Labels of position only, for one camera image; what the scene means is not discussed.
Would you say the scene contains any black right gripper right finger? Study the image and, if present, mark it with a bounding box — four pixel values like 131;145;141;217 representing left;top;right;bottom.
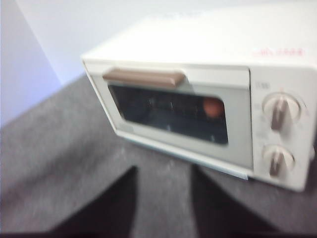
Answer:
192;166;275;234

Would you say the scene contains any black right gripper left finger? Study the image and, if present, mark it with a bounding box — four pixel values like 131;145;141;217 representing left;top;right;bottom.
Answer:
53;165;138;234

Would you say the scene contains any glass oven door beige handle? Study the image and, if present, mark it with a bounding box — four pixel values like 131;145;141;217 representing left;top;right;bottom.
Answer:
83;63;256;172

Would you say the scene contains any silver crumb tray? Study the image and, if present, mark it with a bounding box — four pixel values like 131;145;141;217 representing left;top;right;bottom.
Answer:
133;141;250;181

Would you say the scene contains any beige oven knob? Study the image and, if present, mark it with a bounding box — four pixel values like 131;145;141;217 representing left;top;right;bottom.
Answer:
262;144;296;177
262;91;303;131

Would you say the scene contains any cream toaster oven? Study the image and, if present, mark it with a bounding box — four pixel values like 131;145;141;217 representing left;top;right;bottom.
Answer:
80;4;317;194

